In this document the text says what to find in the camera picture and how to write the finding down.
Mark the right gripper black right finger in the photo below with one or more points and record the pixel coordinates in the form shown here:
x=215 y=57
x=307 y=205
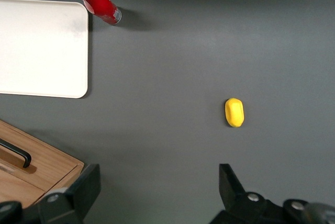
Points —
x=230 y=190

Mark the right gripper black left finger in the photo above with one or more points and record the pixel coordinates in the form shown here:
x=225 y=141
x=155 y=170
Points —
x=83 y=187

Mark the white plastic tray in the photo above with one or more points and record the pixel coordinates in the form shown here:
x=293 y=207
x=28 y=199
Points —
x=42 y=48

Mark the red coke bottle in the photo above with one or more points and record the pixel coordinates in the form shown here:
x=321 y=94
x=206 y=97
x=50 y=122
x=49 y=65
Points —
x=100 y=5

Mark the light wooden box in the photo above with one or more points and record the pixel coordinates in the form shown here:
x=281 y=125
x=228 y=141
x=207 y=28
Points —
x=49 y=166

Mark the yellow lemon-shaped toy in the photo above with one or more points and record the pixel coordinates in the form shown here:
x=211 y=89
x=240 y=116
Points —
x=234 y=112

